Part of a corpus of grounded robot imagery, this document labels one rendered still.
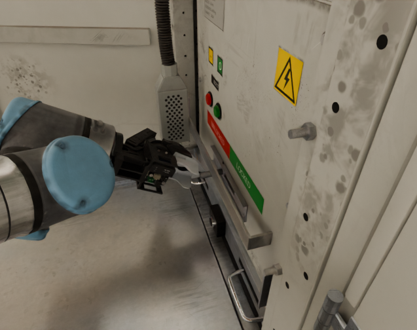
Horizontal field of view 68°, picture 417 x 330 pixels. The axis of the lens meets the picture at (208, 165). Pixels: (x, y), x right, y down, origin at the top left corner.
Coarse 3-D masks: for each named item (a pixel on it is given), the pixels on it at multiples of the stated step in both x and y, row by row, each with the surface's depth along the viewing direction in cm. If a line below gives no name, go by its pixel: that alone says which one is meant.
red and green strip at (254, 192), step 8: (208, 112) 73; (208, 120) 74; (216, 128) 68; (216, 136) 70; (224, 136) 64; (224, 144) 65; (232, 152) 60; (232, 160) 61; (240, 168) 57; (240, 176) 58; (248, 176) 54; (248, 184) 54; (256, 192) 51; (256, 200) 52
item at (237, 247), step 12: (204, 168) 84; (204, 180) 85; (216, 192) 76; (228, 216) 70; (228, 228) 68; (228, 240) 70; (240, 240) 64; (240, 252) 62; (240, 264) 64; (252, 264) 60; (252, 276) 58; (252, 288) 59; (252, 300) 60
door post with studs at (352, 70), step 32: (352, 0) 19; (384, 0) 16; (352, 32) 19; (384, 32) 17; (320, 64) 23; (352, 64) 19; (384, 64) 17; (320, 96) 24; (352, 96) 20; (320, 128) 24; (352, 128) 20; (320, 160) 25; (352, 160) 21; (320, 192) 25; (288, 224) 33; (320, 224) 26; (288, 256) 33; (320, 256) 27; (288, 288) 35; (288, 320) 36
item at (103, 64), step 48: (0, 0) 78; (48, 0) 77; (96, 0) 77; (144, 0) 76; (0, 48) 86; (48, 48) 85; (96, 48) 84; (144, 48) 83; (0, 96) 95; (48, 96) 94; (96, 96) 92; (144, 96) 91
